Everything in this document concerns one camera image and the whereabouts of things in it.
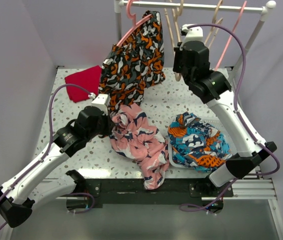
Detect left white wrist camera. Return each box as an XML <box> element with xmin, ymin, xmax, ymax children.
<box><xmin>91</xmin><ymin>94</ymin><xmax>110</xmax><ymax>114</ymax></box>

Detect red folded cloth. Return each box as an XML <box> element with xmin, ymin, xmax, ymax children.
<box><xmin>64</xmin><ymin>65</ymin><xmax>102</xmax><ymax>103</ymax></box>

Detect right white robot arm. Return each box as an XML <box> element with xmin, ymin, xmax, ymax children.
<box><xmin>173</xmin><ymin>40</ymin><xmax>277</xmax><ymax>197</ymax></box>

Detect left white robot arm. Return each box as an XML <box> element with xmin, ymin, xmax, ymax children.
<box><xmin>0</xmin><ymin>104</ymin><xmax>111</xmax><ymax>228</ymax></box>

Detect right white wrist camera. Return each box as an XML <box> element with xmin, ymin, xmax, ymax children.
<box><xmin>180</xmin><ymin>24</ymin><xmax>204</xmax><ymax>45</ymax></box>

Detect blue orange patterned shorts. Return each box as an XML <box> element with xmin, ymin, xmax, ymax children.
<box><xmin>167</xmin><ymin>112</ymin><xmax>232</xmax><ymax>173</ymax></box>

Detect pink hanger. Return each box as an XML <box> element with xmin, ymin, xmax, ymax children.
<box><xmin>214</xmin><ymin>0</ymin><xmax>248</xmax><ymax>71</ymax></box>
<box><xmin>116</xmin><ymin>0</ymin><xmax>152</xmax><ymax>47</ymax></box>

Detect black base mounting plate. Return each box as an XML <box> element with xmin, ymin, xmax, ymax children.
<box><xmin>66</xmin><ymin>170</ymin><xmax>234</xmax><ymax>208</ymax></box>

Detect white clothes rack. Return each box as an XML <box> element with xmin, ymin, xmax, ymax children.
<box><xmin>114</xmin><ymin>0</ymin><xmax>277</xmax><ymax>85</ymax></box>

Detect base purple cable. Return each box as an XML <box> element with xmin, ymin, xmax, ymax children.
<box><xmin>67</xmin><ymin>192</ymin><xmax>96</xmax><ymax>215</ymax></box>
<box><xmin>179</xmin><ymin>177</ymin><xmax>240</xmax><ymax>214</ymax></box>

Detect left pink hanger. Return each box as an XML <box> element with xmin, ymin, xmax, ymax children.
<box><xmin>116</xmin><ymin>0</ymin><xmax>152</xmax><ymax>47</ymax></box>

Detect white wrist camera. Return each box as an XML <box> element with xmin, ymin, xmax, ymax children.
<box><xmin>180</xmin><ymin>24</ymin><xmax>204</xmax><ymax>45</ymax></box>
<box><xmin>91</xmin><ymin>94</ymin><xmax>110</xmax><ymax>114</ymax></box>

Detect beige wooden hanger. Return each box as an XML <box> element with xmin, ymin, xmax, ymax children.
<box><xmin>163</xmin><ymin>0</ymin><xmax>185</xmax><ymax>82</ymax></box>
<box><xmin>204</xmin><ymin>0</ymin><xmax>224</xmax><ymax>48</ymax></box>

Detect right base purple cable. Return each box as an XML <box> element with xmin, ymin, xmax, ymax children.
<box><xmin>179</xmin><ymin>177</ymin><xmax>240</xmax><ymax>214</ymax></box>

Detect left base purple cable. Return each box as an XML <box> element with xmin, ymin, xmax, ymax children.
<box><xmin>67</xmin><ymin>192</ymin><xmax>96</xmax><ymax>215</ymax></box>

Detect orange black camo shorts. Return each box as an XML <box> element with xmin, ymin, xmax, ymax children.
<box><xmin>98</xmin><ymin>10</ymin><xmax>166</xmax><ymax>116</ymax></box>

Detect right pink hanger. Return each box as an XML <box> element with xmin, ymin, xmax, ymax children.
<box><xmin>214</xmin><ymin>0</ymin><xmax>248</xmax><ymax>71</ymax></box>

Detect pink navy patterned shorts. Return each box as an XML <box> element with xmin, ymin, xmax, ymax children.
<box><xmin>109</xmin><ymin>103</ymin><xmax>170</xmax><ymax>190</ymax></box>

